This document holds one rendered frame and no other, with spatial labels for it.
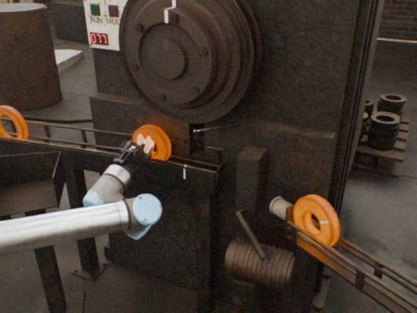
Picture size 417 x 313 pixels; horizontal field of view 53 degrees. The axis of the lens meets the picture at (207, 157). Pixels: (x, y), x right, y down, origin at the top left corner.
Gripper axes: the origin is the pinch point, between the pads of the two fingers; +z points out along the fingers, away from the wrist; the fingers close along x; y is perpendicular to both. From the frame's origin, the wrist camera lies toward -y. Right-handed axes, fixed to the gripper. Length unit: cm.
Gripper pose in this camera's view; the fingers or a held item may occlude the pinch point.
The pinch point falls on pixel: (151, 140)
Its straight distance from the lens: 156.2
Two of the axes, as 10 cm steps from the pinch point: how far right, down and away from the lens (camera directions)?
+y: -1.1, -7.3, -6.8
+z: 4.0, -6.6, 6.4
